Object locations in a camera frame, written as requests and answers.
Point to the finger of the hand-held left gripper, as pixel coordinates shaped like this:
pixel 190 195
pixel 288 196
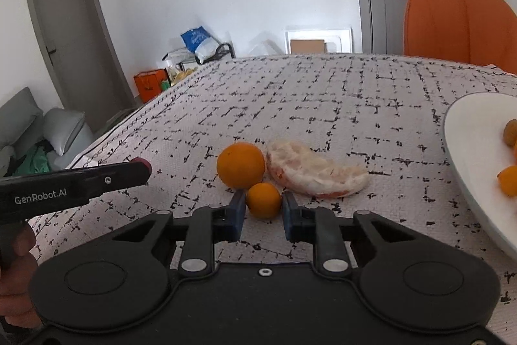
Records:
pixel 121 175

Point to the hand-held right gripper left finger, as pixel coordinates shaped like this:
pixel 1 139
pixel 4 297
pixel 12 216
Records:
pixel 238 215

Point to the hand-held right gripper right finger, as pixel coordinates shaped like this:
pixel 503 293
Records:
pixel 290 217

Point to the small orange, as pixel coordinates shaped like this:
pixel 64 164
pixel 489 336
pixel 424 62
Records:
pixel 263 200
pixel 508 180

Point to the large orange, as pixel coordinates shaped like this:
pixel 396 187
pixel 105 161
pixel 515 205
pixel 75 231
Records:
pixel 240 165

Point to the peeled pomelo chunk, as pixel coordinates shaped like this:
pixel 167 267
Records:
pixel 315 173

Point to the white bowl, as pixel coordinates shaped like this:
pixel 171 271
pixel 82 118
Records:
pixel 472 151

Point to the tan round fruit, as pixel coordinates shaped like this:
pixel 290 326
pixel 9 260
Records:
pixel 511 133

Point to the person's left hand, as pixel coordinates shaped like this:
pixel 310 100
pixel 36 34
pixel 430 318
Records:
pixel 18 248

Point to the green cloth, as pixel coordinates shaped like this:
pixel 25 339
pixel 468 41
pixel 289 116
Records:
pixel 34 163

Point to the grey cushion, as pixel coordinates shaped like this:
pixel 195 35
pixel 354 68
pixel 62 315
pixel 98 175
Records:
pixel 64 130

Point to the grey sofa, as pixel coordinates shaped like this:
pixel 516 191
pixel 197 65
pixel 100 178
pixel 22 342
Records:
pixel 16 114

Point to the orange box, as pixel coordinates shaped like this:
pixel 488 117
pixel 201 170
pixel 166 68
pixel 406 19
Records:
pixel 149 84

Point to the white black patterned tablecloth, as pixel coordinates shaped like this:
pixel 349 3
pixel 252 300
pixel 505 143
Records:
pixel 323 106

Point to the yellow slippers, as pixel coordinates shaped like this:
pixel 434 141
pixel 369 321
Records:
pixel 181 76

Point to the blue white plastic bag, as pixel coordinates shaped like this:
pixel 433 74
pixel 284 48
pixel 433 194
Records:
pixel 198 42

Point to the grey brown door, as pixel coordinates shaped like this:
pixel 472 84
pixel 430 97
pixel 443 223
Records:
pixel 68 25

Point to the black shoe rack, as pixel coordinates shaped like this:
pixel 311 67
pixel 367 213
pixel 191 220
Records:
pixel 228 50

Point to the brown cardboard sheet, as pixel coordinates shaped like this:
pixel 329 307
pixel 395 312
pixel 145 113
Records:
pixel 307 46

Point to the white foam packaging board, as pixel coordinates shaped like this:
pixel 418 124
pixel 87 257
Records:
pixel 339 40

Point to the orange chair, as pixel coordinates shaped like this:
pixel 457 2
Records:
pixel 452 25

